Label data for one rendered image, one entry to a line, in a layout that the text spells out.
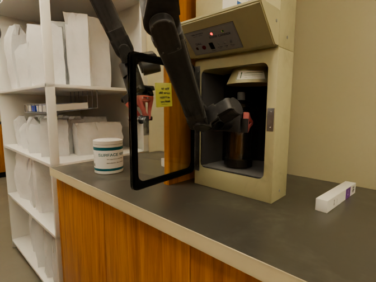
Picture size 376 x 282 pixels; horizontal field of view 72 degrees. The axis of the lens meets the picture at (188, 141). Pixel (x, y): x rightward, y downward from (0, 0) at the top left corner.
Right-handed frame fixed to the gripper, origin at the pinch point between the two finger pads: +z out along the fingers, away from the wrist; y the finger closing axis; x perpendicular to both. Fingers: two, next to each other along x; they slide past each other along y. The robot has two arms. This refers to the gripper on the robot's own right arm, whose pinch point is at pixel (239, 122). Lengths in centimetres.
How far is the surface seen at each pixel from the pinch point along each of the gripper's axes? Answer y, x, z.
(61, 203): 81, 43, -30
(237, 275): -21, 34, -34
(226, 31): -4.3, -26.7, -17.8
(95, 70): 120, -33, 10
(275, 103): -16.7, -5.9, -9.3
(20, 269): 170, 117, -23
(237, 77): -2.5, -14.9, -7.4
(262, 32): -14.8, -24.7, -16.0
